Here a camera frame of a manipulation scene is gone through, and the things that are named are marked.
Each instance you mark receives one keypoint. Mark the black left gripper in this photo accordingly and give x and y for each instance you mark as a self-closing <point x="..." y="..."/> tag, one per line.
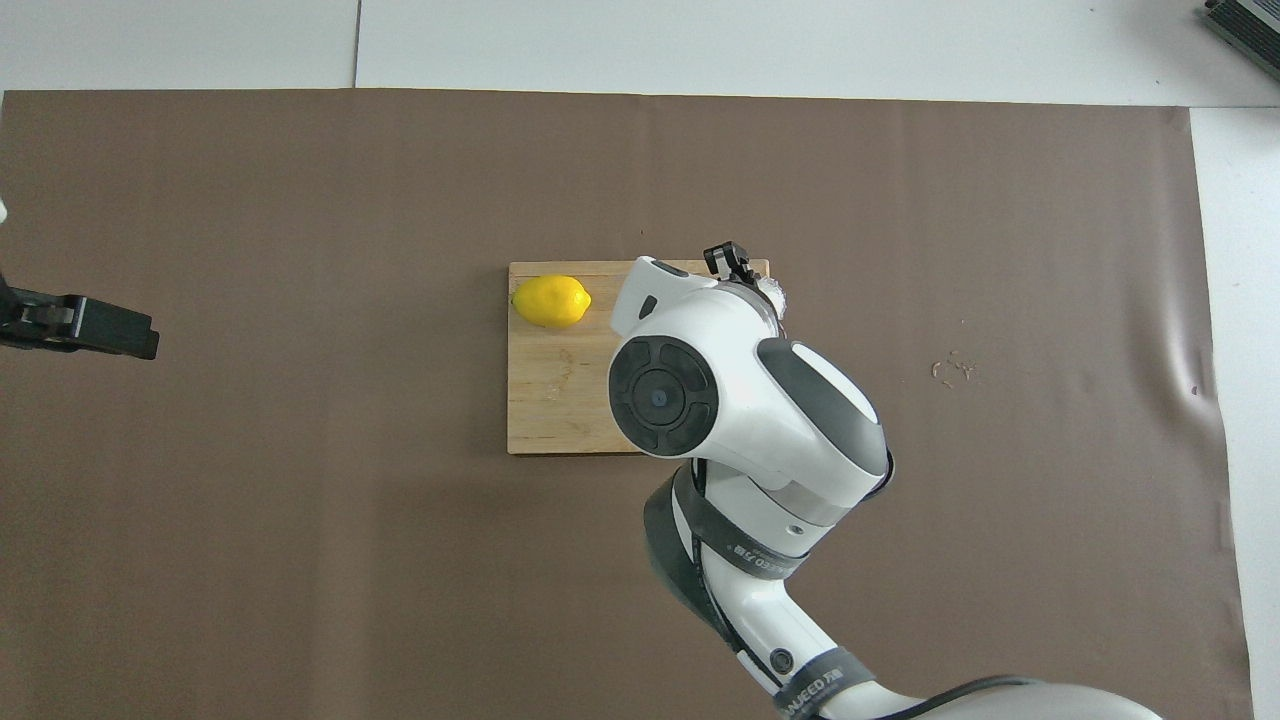
<point x="20" y="318"/>

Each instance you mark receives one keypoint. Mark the small clear glass cup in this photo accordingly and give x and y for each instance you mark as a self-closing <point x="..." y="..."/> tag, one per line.
<point x="774" y="296"/>

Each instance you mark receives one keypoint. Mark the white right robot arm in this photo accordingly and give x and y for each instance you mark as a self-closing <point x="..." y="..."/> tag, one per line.
<point x="740" y="400"/>

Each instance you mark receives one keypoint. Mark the yellow lemon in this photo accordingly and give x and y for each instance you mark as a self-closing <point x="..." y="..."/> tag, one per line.
<point x="550" y="302"/>

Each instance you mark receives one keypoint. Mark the wooden cutting board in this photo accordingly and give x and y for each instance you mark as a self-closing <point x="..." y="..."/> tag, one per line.
<point x="560" y="390"/>

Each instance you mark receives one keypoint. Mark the brown paper table mat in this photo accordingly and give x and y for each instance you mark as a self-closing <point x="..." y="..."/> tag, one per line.
<point x="300" y="560"/>

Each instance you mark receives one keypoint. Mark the grey ribbed device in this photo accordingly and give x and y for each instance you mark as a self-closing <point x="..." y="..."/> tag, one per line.
<point x="1255" y="25"/>

